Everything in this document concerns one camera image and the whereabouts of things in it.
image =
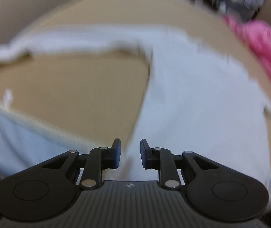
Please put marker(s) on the white small garment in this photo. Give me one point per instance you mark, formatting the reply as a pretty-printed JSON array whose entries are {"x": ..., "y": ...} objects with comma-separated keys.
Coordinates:
[{"x": 196, "y": 99}]

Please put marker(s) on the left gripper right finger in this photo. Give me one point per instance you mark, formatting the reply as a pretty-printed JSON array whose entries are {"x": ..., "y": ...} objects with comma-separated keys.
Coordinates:
[{"x": 210, "y": 188}]

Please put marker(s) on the pink quilt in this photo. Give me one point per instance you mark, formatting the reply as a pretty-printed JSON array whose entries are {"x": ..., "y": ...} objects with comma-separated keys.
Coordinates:
[{"x": 256, "y": 36}]

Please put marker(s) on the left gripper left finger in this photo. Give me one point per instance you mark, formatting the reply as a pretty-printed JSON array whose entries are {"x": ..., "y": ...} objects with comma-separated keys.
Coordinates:
[{"x": 50, "y": 188}]

